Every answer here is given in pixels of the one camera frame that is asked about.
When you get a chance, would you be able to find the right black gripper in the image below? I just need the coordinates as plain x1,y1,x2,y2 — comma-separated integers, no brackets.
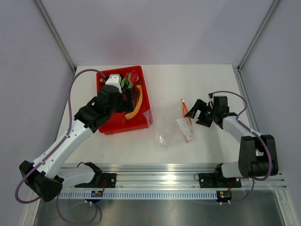
185,99,218,128

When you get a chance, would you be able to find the clear orange zip top bag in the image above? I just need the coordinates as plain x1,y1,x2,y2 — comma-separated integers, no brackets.
143,99,194,147

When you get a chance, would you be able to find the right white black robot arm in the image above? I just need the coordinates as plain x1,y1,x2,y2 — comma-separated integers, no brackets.
185,95,279,188

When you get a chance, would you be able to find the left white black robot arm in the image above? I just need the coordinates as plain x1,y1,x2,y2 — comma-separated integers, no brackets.
19,85,134,202

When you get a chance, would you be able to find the red plastic tray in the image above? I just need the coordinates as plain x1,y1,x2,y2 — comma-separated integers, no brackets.
96,65,151,135

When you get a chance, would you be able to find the pink dragon fruit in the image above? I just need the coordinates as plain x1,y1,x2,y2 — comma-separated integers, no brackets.
121,71,141,89

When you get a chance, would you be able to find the right small circuit board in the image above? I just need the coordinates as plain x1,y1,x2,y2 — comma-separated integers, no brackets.
218,191,232,199

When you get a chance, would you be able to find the small circuit board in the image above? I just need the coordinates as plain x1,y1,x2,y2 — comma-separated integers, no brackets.
91,191,103,197
218,191,232,199

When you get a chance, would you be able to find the left small circuit board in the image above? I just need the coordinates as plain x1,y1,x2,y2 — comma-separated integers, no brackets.
91,191,103,197

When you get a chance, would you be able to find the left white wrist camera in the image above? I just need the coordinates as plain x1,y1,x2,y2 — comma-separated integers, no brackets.
105,74,122,93

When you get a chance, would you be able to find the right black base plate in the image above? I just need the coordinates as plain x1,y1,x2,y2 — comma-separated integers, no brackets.
198,173,242,188

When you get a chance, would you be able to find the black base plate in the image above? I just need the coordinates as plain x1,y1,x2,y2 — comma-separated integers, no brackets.
75,173,117,188
198,173,242,188

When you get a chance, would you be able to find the aluminium mounting rail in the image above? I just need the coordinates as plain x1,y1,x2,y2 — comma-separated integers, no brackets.
60,164,287,189

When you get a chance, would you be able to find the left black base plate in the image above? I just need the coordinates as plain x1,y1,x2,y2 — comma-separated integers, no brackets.
75,173,117,188

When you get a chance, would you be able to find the right aluminium corner post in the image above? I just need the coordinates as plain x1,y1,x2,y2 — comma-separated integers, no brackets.
237,0,282,73

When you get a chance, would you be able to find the aluminium corner post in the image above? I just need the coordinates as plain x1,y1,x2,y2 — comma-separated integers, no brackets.
34,0,77,73
237,0,282,73

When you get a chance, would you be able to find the white slotted cable duct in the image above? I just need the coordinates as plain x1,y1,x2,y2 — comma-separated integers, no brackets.
59,190,217,200

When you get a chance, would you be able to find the left aluminium corner post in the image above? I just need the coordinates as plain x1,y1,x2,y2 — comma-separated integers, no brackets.
34,0,77,73

